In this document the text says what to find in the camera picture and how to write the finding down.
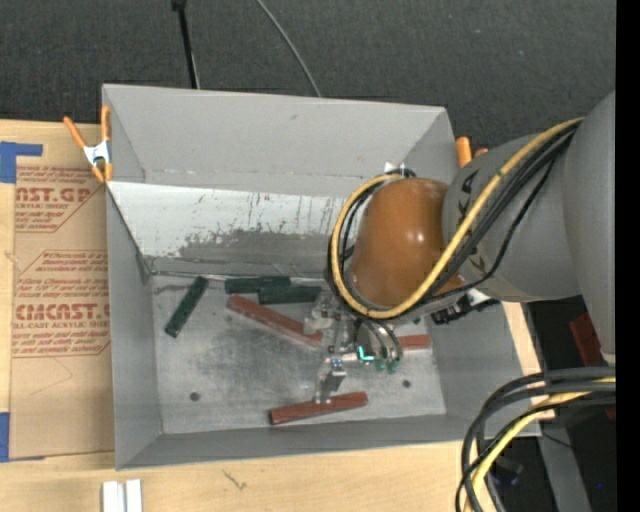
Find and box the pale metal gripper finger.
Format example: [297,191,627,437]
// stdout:
[302,295,335,337]
[313,355,349,405]

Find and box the dark green flat block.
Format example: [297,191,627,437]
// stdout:
[257,285,324,306]
[164,275,210,339]
[224,275,293,295]

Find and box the grey metal bin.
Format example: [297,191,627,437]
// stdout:
[101,83,544,471]

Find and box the brown cardboard board red print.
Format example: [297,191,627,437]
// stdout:
[0,118,117,462]

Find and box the black cylinder on white bracket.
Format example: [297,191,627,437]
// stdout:
[430,291,501,326]

